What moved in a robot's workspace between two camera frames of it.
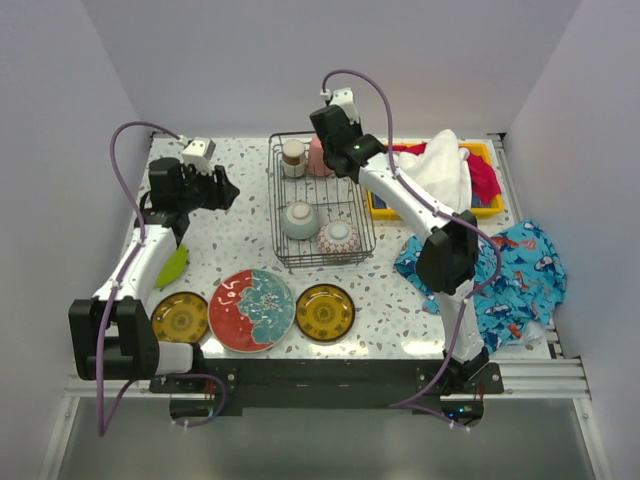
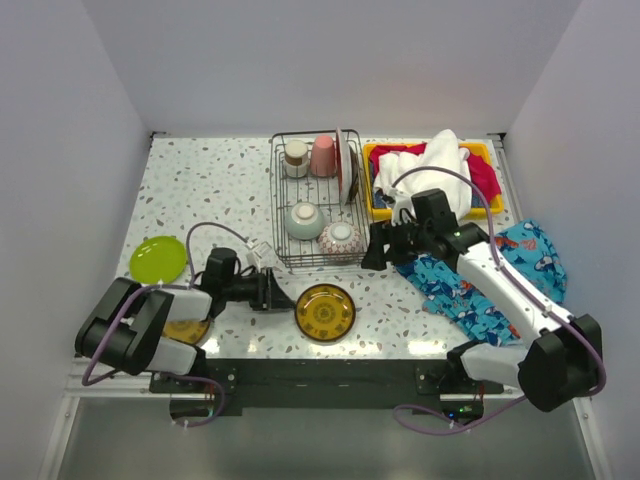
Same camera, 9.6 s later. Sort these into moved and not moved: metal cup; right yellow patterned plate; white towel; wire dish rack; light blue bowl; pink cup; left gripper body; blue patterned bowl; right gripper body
Moved: left gripper body; right gripper body
Not moved: white towel; pink cup; metal cup; blue patterned bowl; right yellow patterned plate; wire dish rack; light blue bowl
